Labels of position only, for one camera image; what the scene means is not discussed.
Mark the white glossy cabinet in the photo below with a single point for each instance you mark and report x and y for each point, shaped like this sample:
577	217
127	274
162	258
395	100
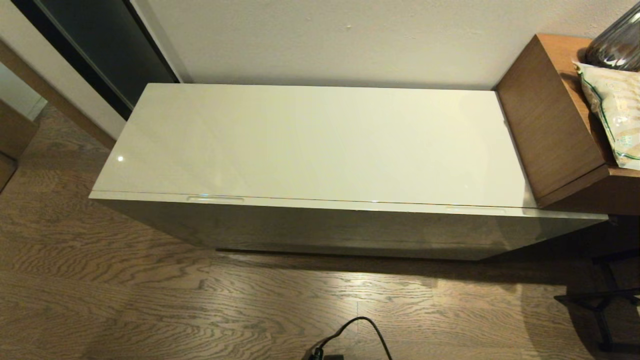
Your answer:
310	145

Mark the brown wooden desk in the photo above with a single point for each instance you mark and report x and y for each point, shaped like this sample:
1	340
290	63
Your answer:
545	120

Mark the brown wooden door trim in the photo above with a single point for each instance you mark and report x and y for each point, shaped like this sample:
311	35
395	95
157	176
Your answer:
50	91

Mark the clear snack bag green print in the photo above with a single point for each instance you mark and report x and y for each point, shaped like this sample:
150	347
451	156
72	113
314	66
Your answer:
617	110

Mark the black metal stand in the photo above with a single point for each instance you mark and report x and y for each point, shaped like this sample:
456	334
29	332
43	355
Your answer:
602	300

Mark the brown wooden furniture piece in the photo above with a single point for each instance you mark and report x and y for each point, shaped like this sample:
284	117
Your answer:
12	135

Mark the dark glass vase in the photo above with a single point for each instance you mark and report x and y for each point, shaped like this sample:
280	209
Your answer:
617	47

